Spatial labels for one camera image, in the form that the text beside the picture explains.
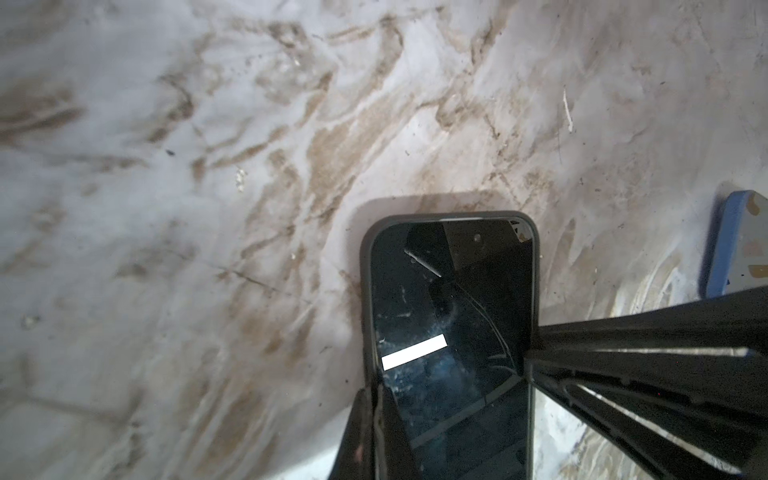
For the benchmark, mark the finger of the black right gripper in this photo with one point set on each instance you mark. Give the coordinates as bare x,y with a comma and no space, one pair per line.
677,416
733,326

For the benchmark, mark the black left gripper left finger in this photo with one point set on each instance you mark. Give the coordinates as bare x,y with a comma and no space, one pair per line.
354,459

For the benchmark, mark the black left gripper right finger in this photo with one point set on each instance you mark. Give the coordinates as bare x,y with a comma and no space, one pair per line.
394,458

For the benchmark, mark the blue smartphone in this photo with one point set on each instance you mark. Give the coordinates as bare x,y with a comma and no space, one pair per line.
739,259

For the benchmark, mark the black phone case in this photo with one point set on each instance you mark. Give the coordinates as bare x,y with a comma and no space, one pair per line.
366,300

